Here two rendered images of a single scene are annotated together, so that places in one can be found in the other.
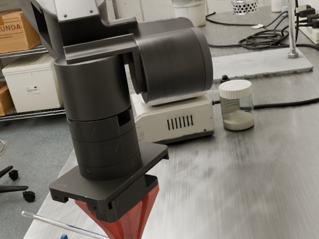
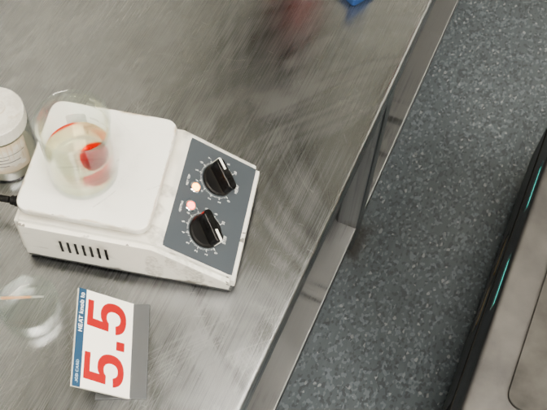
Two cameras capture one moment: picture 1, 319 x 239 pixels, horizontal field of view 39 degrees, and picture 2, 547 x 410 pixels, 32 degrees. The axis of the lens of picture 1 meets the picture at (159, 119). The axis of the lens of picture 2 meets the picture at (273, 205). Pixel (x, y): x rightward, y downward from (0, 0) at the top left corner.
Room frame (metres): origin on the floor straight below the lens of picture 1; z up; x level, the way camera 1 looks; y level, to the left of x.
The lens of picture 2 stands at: (1.19, 0.22, 1.56)
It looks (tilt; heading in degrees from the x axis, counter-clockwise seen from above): 60 degrees down; 191
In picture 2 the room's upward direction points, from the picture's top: 5 degrees clockwise
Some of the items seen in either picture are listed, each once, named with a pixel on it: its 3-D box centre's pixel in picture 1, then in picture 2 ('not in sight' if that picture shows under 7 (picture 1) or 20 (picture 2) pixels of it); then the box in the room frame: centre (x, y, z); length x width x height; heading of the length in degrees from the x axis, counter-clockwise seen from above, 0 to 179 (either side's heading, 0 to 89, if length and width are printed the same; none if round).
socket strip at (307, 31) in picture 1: (309, 22); not in sight; (1.40, -0.52, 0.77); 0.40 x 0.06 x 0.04; 172
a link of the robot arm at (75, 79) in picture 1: (100, 81); not in sight; (0.37, 0.04, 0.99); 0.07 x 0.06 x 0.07; 100
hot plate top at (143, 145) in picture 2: (169, 88); (98, 165); (0.79, -0.03, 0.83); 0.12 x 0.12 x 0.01; 5
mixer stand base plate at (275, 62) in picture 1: (246, 64); not in sight; (1.12, -0.25, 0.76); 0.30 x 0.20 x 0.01; 82
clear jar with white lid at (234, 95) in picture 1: (237, 105); (1, 135); (0.76, -0.14, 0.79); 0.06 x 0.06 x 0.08
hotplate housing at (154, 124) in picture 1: (159, 113); (131, 194); (0.79, 0.00, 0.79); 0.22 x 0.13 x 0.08; 95
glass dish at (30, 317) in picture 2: not in sight; (29, 306); (0.91, -0.06, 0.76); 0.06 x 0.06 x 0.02
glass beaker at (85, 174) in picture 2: not in sight; (80, 150); (0.80, -0.03, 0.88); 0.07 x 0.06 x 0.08; 67
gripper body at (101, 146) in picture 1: (107, 146); not in sight; (0.37, 0.05, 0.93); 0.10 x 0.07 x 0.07; 143
